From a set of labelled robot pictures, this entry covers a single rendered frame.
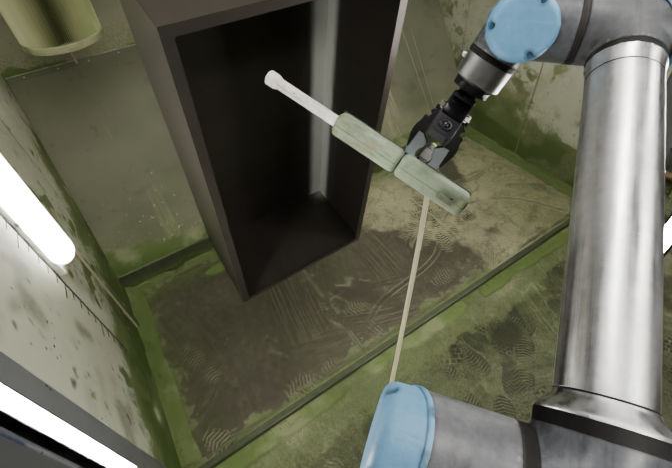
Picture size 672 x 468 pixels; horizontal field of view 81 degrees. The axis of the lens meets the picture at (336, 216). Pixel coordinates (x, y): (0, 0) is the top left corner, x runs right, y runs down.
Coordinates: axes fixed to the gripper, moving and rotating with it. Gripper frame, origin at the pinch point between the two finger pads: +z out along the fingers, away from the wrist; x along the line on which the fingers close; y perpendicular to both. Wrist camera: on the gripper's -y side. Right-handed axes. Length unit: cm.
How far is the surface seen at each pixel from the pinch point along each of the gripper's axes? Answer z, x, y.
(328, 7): -8, 52, 54
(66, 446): 69, 25, -52
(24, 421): 57, 31, -56
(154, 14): -4, 54, -17
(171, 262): 157, 84, 66
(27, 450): 63, 28, -58
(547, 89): -11, -40, 209
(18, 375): 63, 41, -50
